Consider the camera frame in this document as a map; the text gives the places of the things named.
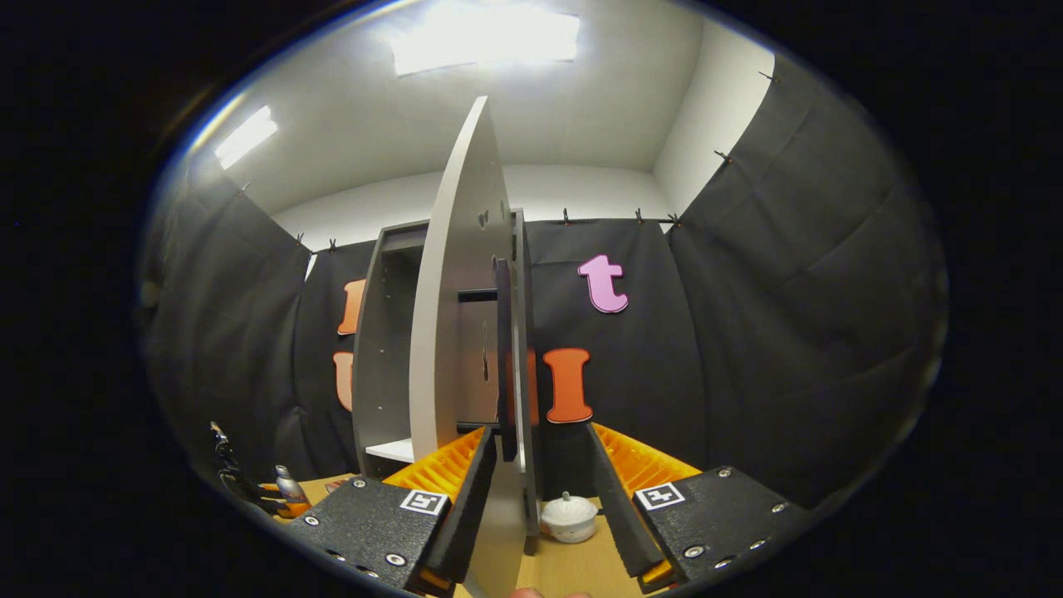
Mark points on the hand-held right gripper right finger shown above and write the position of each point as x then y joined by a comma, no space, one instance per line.
619,515

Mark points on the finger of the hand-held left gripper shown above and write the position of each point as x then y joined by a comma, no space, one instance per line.
295,510
271,487

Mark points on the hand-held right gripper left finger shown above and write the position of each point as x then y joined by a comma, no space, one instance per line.
473,507

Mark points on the grey cabinet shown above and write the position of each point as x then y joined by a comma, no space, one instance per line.
382,349

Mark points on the beige cabinet door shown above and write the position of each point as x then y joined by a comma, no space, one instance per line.
448,291

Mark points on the white cabinet shelf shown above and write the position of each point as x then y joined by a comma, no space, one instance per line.
390,450

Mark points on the red-brown book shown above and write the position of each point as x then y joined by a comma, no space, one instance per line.
336,485

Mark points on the white lidded ceramic pot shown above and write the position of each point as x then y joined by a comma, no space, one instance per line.
569,519

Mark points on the black backdrop cloth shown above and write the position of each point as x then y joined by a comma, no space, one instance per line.
747,332

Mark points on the small ceiling light panel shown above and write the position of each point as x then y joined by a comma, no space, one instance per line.
245,137

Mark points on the large ceiling light panel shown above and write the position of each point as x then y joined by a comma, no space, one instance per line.
486,37

